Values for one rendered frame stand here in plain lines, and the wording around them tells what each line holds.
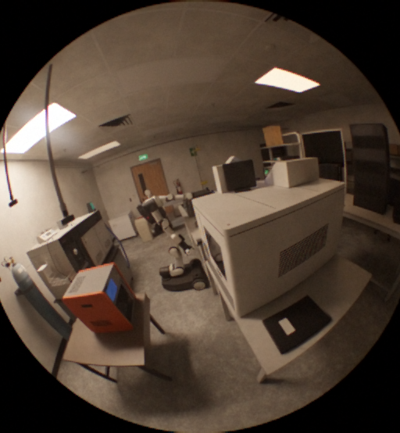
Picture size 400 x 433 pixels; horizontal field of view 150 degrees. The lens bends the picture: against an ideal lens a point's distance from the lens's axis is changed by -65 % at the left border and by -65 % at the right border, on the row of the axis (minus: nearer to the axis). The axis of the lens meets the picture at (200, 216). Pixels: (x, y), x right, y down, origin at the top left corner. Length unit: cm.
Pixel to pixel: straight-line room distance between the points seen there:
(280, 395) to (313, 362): 43
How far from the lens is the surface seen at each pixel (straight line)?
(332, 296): 102
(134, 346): 122
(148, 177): 520
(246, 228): 52
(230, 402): 166
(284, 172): 91
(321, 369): 181
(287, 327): 83
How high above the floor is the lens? 166
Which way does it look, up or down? 19 degrees down
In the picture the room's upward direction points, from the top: 14 degrees counter-clockwise
